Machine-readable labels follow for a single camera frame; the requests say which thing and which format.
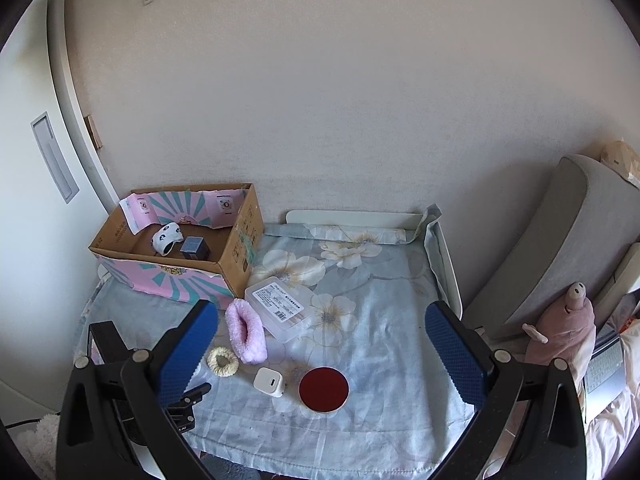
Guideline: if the grey cushion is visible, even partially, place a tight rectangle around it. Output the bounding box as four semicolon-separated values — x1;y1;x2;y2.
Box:
460;154;640;356

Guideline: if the white fluffy rug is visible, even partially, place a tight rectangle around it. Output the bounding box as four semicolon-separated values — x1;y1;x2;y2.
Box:
15;412;63;480

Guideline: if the dark grey cube box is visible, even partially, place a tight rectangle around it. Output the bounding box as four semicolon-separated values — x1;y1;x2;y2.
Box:
180;236;210;261

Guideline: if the white charger plug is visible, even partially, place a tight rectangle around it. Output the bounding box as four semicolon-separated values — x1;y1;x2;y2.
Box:
253;367;291;400

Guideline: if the white patterned cloth roll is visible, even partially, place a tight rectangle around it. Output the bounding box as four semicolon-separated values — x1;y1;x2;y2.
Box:
152;221;183;257

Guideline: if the brown wall block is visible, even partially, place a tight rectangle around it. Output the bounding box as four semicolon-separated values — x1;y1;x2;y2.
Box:
84;115;103;150

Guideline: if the cardboard box with pink flaps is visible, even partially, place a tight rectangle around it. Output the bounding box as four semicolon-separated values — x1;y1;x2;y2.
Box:
88;182;265;308

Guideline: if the clear plastic swab box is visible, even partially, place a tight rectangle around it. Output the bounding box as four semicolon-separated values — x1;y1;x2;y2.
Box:
244;276;313;343

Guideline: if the beige plush toy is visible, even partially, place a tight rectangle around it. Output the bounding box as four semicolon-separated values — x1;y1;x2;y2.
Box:
599;139;640;181

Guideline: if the light blue floral sheet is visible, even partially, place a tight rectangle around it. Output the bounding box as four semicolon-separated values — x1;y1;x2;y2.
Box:
75;220;481;473

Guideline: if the silver laptop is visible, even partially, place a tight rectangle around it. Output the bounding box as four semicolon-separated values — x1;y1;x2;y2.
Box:
582;322;626;411

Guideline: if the pink blanket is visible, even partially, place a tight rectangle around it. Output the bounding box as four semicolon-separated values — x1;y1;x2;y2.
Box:
582;385;640;480

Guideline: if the grey tape roll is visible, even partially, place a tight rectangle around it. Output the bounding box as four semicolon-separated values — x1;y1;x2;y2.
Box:
298;366;350;415

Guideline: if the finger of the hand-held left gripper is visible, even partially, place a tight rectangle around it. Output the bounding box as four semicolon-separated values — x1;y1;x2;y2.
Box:
169;382;213;412

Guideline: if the pink plush toy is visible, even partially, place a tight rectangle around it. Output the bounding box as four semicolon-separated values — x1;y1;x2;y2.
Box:
522;281;596;376

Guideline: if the pink fluffy scrunchie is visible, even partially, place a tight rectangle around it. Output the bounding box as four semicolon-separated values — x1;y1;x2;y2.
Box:
224;298;268;365

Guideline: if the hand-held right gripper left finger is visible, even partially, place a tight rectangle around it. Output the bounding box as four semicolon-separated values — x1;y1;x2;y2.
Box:
56;299;221;480

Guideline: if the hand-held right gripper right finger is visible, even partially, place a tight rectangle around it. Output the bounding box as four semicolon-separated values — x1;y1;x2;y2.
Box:
424;301;587;480

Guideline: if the grey recessed door handle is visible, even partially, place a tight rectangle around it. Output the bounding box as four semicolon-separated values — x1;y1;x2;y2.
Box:
30;114;81;205

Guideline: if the white sliding door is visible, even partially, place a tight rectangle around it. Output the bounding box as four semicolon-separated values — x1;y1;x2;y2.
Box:
0;0;123;421

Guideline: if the cream fluffy scrunchie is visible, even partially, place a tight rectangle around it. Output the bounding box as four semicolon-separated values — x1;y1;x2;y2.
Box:
206;346;241;377

